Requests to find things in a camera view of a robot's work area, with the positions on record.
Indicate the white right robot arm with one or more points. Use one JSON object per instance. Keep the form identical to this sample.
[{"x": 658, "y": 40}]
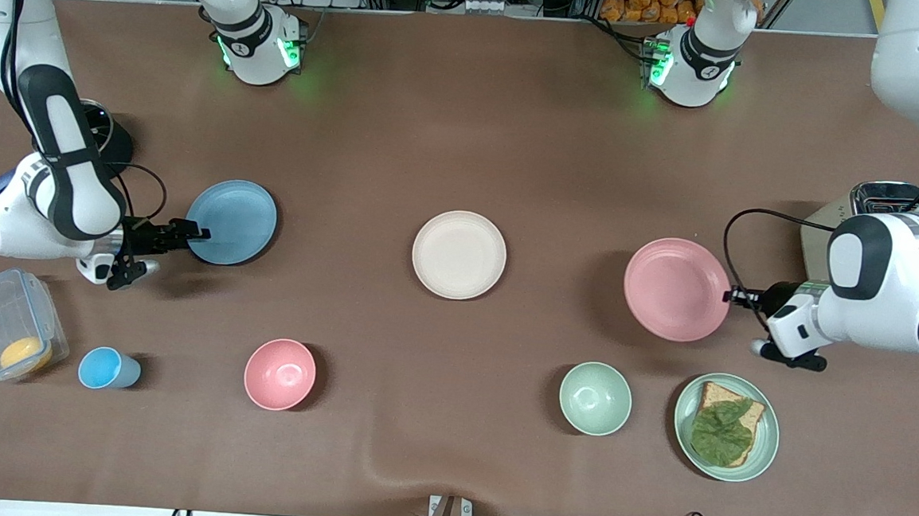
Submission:
[{"x": 73, "y": 186}]

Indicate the beige and chrome toaster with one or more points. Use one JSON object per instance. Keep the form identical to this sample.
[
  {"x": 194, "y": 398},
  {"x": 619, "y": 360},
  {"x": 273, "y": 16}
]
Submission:
[{"x": 819, "y": 240}]

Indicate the orange snack bags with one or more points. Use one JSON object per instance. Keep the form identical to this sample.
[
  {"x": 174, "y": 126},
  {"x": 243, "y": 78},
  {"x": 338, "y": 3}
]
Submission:
[{"x": 643, "y": 2}]

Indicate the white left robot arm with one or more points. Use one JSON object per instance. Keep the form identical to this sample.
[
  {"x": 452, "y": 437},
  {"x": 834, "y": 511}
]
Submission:
[{"x": 888, "y": 292}]

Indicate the green lettuce leaf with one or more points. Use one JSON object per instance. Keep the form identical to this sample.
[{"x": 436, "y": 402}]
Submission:
[{"x": 720, "y": 437}]

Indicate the pink bowl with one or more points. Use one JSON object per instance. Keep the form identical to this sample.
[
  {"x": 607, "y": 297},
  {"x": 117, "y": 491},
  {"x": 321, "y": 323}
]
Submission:
[{"x": 280, "y": 374}]

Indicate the green plate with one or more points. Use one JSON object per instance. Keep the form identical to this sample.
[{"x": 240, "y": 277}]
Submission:
[{"x": 767, "y": 444}]

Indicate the beige plate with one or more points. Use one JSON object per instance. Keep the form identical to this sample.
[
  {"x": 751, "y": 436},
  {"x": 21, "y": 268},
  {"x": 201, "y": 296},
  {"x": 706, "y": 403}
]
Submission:
[{"x": 459, "y": 255}]

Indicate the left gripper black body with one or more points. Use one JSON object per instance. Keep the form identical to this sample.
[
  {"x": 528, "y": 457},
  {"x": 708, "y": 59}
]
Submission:
[{"x": 776, "y": 294}]

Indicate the pink plate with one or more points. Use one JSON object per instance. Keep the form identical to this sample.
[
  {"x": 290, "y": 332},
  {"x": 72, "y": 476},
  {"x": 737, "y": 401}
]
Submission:
[{"x": 677, "y": 291}]

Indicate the green bowl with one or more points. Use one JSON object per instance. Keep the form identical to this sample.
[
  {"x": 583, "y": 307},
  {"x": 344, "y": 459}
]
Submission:
[{"x": 595, "y": 399}]

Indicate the blue plate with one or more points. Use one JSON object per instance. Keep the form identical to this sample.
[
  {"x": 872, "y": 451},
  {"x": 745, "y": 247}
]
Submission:
[{"x": 234, "y": 220}]

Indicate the brown bread slice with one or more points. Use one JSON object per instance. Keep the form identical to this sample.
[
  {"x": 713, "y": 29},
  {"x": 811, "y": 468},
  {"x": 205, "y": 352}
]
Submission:
[{"x": 718, "y": 395}]

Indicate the blue cup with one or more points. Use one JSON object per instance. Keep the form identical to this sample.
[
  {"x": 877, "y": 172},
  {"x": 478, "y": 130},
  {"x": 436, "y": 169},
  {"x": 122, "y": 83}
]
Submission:
[{"x": 106, "y": 369}]

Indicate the orange round fruit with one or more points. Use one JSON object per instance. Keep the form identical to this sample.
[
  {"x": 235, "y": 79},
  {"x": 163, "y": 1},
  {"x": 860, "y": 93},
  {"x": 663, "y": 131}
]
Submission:
[{"x": 25, "y": 353}]

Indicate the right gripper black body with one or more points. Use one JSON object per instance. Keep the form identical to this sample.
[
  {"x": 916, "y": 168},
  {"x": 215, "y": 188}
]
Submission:
[{"x": 142, "y": 237}]

